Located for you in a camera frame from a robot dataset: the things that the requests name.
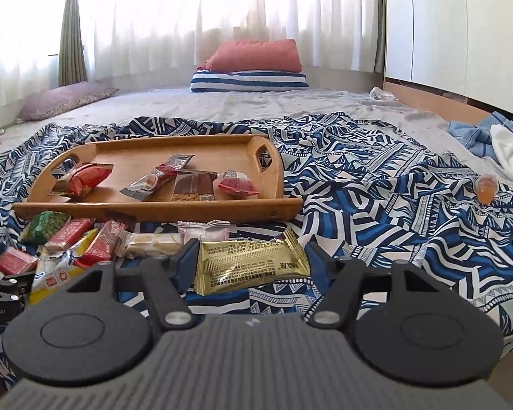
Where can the orange jelly cup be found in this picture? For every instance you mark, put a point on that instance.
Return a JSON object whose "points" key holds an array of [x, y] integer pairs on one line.
{"points": [[485, 190]]}

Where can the blue patterned printed blanket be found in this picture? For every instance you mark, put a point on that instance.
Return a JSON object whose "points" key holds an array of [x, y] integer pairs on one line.
{"points": [[367, 179]]}

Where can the purple pillow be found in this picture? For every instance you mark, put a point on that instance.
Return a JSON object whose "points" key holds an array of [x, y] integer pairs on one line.
{"points": [[64, 100]]}

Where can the blue white striped pillow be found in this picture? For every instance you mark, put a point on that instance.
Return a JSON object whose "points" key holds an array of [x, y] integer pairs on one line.
{"points": [[248, 81]]}

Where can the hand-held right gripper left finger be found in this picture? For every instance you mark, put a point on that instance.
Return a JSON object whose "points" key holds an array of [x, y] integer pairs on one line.
{"points": [[188, 262]]}

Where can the white yellow snack packet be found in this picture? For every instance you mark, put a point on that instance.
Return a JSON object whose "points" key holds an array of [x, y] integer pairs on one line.
{"points": [[53, 277]]}

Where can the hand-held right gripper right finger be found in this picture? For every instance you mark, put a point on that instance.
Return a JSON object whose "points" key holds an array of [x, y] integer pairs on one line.
{"points": [[315, 262]]}

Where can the wooden tray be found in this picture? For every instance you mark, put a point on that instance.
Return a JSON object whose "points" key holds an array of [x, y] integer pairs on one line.
{"points": [[132, 158]]}

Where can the wooden bed frame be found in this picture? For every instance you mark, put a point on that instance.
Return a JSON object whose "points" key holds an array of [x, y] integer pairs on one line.
{"points": [[431, 98]]}

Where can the white cloth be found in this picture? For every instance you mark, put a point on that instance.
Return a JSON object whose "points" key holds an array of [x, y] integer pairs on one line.
{"points": [[511, 149]]}

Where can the white wardrobe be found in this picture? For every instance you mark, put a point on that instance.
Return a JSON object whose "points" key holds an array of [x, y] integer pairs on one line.
{"points": [[453, 21]]}

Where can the white pink candy packet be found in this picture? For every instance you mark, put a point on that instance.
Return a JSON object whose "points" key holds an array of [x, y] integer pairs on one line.
{"points": [[205, 230]]}

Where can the red pillow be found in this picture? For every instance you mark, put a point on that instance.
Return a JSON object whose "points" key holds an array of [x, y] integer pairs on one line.
{"points": [[256, 55]]}

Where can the green curtain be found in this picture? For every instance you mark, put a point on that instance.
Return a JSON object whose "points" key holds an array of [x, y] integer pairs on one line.
{"points": [[381, 17], [72, 30]]}

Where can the brown nut packet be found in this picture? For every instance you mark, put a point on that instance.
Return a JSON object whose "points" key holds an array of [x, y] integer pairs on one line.
{"points": [[194, 186]]}

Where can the red black coffee stick packet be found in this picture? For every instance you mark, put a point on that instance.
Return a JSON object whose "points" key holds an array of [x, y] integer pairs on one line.
{"points": [[154, 179]]}

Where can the beige biscuit bar clear wrapper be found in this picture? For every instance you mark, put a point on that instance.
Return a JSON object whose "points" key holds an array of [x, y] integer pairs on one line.
{"points": [[151, 244]]}

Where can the glossy red snack packet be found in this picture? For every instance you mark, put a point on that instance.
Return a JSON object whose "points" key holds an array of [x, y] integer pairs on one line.
{"points": [[15, 261]]}

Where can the red gold nut packet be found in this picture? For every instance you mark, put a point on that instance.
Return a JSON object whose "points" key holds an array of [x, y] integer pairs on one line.
{"points": [[87, 179]]}

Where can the grey bed sheet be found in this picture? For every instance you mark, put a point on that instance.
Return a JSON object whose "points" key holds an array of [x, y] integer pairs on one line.
{"points": [[239, 102]]}

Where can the green peas packet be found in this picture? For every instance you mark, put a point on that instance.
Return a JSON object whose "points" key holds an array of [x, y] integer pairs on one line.
{"points": [[47, 226]]}

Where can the long red biscuit packet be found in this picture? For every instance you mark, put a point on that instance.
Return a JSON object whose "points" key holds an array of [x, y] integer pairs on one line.
{"points": [[104, 243]]}

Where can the white sheer curtain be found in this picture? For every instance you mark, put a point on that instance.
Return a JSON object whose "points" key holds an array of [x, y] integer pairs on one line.
{"points": [[218, 17]]}

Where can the gold foil snack packet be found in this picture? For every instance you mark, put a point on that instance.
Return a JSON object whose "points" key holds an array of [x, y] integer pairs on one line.
{"points": [[252, 264]]}

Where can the blue denim garment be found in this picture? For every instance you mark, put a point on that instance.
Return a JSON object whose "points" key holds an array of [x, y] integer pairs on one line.
{"points": [[470, 136]]}

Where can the crumpled white tissue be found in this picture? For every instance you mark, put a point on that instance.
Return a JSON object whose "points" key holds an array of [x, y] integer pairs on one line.
{"points": [[384, 94]]}

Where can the red white jelly packet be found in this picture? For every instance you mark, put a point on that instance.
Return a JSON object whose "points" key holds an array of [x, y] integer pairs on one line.
{"points": [[237, 184]]}

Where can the short red biscuit packet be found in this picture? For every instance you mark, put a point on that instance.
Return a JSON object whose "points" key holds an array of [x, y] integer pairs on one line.
{"points": [[70, 232]]}

